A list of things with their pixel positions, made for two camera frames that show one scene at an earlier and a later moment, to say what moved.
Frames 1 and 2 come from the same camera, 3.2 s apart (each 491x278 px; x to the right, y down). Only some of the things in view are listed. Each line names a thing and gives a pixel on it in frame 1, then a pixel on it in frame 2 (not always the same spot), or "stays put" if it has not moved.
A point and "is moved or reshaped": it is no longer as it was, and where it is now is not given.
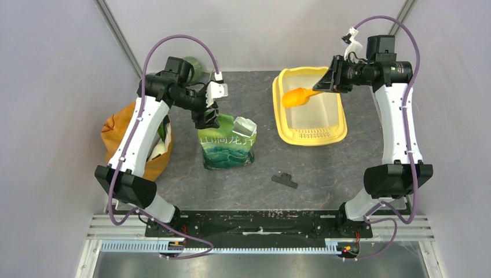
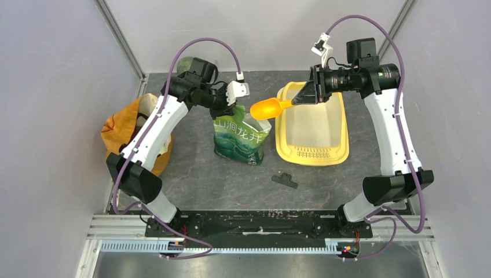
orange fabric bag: (115, 125) stays put
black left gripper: (203, 122) to (224, 109)
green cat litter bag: (231, 145) is moved or reshaped
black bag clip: (285, 180) stays put
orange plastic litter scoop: (297, 97) is moved or reshaped
